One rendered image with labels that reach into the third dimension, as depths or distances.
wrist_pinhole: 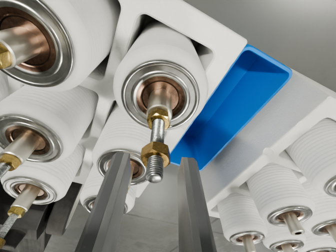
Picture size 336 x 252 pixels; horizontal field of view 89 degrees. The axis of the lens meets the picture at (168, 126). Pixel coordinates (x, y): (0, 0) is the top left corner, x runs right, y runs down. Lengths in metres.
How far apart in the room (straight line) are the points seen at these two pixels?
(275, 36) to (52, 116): 0.43
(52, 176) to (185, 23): 0.28
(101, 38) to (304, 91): 0.32
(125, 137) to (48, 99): 0.10
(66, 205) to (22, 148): 0.40
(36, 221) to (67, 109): 0.45
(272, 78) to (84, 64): 0.32
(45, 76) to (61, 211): 0.49
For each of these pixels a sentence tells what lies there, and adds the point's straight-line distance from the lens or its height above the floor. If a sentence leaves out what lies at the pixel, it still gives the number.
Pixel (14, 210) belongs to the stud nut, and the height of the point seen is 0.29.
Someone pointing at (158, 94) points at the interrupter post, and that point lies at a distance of 0.15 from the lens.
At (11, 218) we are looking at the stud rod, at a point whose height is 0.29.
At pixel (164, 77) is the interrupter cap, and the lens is 0.16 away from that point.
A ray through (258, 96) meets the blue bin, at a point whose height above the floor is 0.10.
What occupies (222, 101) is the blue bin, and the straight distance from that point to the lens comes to 0.48.
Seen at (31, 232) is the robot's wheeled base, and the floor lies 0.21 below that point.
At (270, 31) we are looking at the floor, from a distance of 0.46.
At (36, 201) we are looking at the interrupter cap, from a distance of 0.38.
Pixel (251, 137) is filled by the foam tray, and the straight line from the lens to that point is 0.40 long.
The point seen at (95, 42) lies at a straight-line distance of 0.19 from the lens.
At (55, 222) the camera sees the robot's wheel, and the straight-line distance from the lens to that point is 0.65.
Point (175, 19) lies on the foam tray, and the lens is 0.22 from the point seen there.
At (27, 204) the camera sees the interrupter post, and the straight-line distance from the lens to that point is 0.34.
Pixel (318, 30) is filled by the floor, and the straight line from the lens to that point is 0.51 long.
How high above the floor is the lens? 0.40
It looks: 52 degrees down
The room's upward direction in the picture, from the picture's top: 179 degrees counter-clockwise
